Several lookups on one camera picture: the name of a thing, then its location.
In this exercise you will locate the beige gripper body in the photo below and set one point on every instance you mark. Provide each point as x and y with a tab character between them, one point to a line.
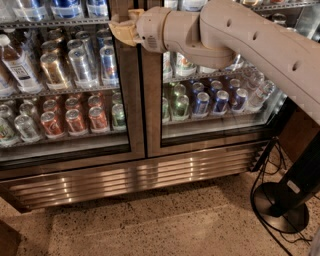
150	29

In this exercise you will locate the glass fridge door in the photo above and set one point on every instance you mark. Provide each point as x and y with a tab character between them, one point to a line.
266	111
58	26

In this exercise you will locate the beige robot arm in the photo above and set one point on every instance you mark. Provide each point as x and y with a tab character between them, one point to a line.
223	28

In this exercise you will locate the green soda can left door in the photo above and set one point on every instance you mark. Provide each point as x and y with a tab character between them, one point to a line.
118	117

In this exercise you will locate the stainless fridge bottom grille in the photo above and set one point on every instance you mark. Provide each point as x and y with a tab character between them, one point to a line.
69	187

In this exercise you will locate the white green soda can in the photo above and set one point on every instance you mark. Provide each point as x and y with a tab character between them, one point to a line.
183	66
206	70

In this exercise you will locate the silver tall can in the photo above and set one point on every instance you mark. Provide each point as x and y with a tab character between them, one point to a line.
84	77

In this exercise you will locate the white green soda can right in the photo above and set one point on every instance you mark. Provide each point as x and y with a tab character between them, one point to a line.
206	70

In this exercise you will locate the gold drink can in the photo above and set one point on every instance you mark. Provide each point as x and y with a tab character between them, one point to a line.
53	68

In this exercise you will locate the green can lower right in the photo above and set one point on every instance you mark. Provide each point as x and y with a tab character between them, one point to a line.
180	109

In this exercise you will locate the orange soda can right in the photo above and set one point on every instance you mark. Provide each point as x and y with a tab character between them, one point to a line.
98	119

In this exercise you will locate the orange soda can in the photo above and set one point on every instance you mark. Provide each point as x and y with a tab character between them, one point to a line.
98	119
75	122
51	123

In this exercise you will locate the orange soda can middle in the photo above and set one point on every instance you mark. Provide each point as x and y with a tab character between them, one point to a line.
75	122

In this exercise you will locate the brown tea bottle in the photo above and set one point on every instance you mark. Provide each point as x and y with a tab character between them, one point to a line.
20	66

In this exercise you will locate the orange soda can left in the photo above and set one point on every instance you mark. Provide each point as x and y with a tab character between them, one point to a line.
51	123

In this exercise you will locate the silver can lower left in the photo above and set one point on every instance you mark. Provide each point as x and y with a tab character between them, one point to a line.
27	128

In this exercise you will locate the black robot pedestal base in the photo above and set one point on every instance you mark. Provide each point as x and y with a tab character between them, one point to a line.
282	205

